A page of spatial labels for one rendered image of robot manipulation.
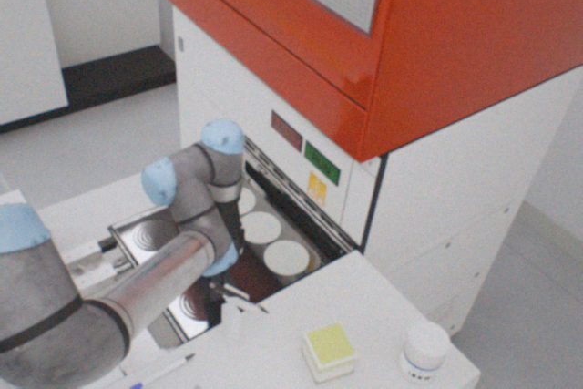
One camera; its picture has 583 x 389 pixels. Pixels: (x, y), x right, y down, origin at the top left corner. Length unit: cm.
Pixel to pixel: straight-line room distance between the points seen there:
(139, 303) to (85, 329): 12
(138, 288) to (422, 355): 49
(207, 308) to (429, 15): 71
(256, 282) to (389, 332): 30
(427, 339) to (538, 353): 148
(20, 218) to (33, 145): 245
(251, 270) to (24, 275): 69
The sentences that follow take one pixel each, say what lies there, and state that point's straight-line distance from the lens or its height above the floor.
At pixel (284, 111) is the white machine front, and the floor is 115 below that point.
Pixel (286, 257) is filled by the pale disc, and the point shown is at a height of 90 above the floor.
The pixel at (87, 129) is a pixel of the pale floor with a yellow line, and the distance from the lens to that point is 319.
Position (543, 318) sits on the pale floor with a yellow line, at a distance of 263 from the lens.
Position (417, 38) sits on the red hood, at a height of 146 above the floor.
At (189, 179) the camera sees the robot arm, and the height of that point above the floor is 123.
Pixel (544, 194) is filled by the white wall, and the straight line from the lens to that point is 287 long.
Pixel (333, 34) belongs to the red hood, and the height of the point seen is 143.
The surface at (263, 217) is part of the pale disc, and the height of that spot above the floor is 90.
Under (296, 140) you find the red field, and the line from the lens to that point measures 131.
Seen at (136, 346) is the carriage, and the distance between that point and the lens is 123.
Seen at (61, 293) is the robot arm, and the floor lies 136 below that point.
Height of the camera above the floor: 191
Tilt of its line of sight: 42 degrees down
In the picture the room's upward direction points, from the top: 6 degrees clockwise
